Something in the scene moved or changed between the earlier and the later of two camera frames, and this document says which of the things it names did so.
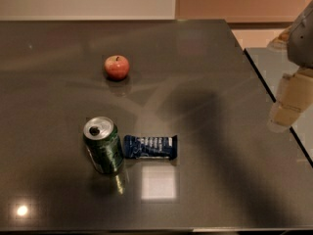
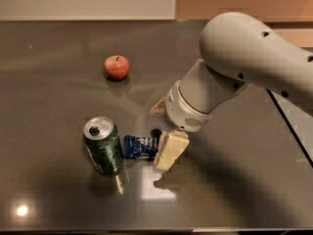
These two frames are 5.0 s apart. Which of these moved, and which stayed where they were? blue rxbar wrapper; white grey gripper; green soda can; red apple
Moved: white grey gripper; blue rxbar wrapper
Stayed: red apple; green soda can
